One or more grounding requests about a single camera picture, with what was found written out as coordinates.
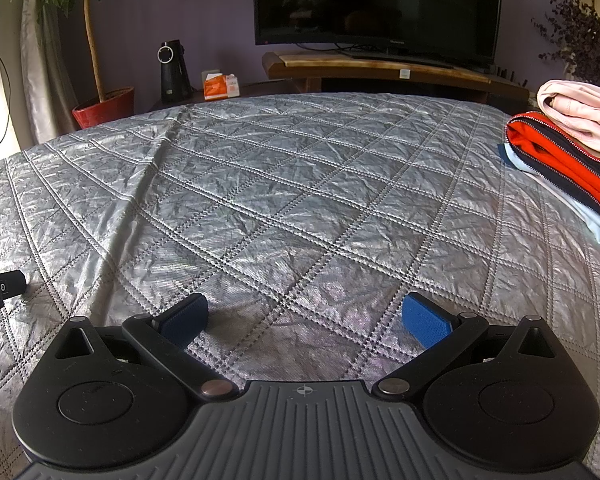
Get dark wooden television cabinet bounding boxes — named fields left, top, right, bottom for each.
left=147, top=77, right=541, bottom=111

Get silver quilted blanket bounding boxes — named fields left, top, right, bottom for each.
left=0, top=92, right=600, bottom=466

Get orange tissue pack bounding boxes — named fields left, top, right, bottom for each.
left=203, top=74, right=241, bottom=100

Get grey curtain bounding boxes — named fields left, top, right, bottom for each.
left=20, top=0, right=78, bottom=146

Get green potted tree red pot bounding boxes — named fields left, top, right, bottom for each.
left=11, top=0, right=142, bottom=131

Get purple dried plant in vase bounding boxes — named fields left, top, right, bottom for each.
left=531, top=0, right=600, bottom=83

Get light blue garment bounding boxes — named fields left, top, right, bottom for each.
left=504, top=142, right=600, bottom=252

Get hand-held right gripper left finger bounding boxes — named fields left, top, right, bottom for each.
left=55, top=293, right=241, bottom=402

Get pink garment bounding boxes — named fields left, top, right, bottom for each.
left=536, top=79, right=600, bottom=168

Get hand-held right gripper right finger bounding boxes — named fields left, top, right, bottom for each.
left=372, top=293, right=561, bottom=403

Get dark remote controls in holder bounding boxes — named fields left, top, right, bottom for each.
left=495, top=65, right=529, bottom=89

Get black kettle-shaped appliance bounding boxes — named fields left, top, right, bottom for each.
left=157, top=40, right=193, bottom=106

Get black television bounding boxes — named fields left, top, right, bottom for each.
left=252, top=0, right=504, bottom=72

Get orange navy zip jacket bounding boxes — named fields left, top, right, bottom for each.
left=506, top=111, right=600, bottom=233

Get light wooden television riser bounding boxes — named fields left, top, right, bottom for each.
left=261, top=51, right=493, bottom=93

